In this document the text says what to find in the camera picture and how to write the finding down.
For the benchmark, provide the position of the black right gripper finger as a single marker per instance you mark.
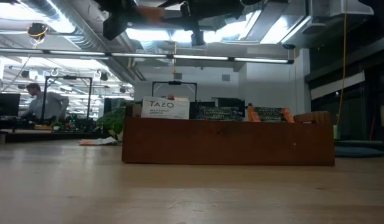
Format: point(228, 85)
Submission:
point(179, 22)
point(198, 38)

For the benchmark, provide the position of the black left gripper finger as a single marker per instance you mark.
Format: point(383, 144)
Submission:
point(116, 26)

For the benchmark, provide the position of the black blackcurrant tea packet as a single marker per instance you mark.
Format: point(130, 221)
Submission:
point(218, 112)

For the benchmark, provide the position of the white orange Tazo tea packet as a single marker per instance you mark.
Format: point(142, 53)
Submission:
point(98, 141)
point(165, 108)

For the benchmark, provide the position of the orange black-label tea packet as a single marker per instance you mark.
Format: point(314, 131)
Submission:
point(268, 114)
point(268, 109)
point(269, 119)

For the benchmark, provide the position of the wooden three-compartment tray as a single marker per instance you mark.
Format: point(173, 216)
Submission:
point(226, 143)

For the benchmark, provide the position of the long ceiling light strip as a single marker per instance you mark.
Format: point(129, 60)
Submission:
point(200, 57)

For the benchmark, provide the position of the black computer monitor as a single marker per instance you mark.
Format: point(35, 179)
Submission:
point(5, 105)
point(112, 103)
point(230, 102)

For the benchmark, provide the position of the small green potted plant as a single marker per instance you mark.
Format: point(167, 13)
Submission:
point(112, 121)

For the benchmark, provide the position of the dark background table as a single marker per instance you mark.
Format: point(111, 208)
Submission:
point(39, 134)

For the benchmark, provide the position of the pale green cup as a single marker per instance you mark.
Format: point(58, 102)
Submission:
point(335, 132)

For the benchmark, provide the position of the dark blue round mat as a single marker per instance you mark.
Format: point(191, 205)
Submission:
point(356, 152)

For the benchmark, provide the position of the silver ventilation duct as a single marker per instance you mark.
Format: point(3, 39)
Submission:
point(86, 28)

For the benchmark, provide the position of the low black rig frame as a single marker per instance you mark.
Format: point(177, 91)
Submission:
point(174, 82)

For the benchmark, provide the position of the tall black rig frame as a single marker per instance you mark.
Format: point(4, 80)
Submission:
point(69, 77)

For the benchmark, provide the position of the black ceiling camera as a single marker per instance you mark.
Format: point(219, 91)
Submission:
point(288, 46)

